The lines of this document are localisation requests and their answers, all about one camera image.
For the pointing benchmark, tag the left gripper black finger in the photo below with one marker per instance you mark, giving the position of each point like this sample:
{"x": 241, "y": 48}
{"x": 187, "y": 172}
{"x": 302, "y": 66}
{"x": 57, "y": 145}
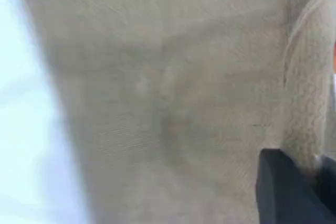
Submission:
{"x": 281, "y": 195}
{"x": 329, "y": 187}

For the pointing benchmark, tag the brown burlap tote bag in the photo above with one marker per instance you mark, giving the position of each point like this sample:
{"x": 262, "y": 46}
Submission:
{"x": 170, "y": 90}

